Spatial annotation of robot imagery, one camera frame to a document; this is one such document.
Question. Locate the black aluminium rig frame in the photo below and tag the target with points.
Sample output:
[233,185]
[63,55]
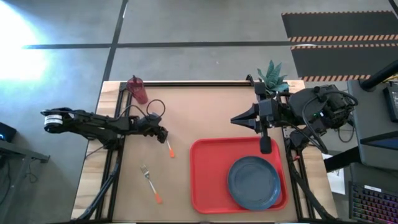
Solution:
[186,84]

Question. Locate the grey metal desk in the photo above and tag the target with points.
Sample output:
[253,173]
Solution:
[18,149]

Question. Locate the hazard-striped black floor mat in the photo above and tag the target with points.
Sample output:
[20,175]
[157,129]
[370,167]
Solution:
[339,25]
[342,60]

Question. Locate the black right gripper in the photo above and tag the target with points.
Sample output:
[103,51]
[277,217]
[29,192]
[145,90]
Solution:
[270,113]

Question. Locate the white paper sheet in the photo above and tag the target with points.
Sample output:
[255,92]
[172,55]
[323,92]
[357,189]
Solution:
[337,179]

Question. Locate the black monitor pole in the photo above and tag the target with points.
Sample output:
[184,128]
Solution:
[379,76]

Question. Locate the pink faceted plastic cup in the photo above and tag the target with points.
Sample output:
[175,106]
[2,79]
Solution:
[137,91]

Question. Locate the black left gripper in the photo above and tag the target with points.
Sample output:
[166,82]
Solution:
[149,124]

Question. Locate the rainbow backlit keyboard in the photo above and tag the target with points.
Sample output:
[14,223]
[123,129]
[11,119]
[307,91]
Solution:
[373,205]

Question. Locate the black desktop device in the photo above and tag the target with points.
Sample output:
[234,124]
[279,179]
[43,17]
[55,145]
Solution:
[392,104]

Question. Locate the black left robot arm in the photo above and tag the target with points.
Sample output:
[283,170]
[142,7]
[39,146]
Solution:
[93,124]

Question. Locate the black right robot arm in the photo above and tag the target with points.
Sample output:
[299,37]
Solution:
[311,105]

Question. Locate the black floor device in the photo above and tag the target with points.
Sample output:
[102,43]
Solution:
[6,132]

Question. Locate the dark blue plate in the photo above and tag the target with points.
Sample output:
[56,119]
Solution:
[253,183]

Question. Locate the green plant in white pot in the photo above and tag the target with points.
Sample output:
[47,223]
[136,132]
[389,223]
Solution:
[273,79]

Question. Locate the grey side desk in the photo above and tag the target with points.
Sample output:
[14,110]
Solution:
[373,124]

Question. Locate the red plastic tray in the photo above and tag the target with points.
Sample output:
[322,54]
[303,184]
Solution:
[211,174]

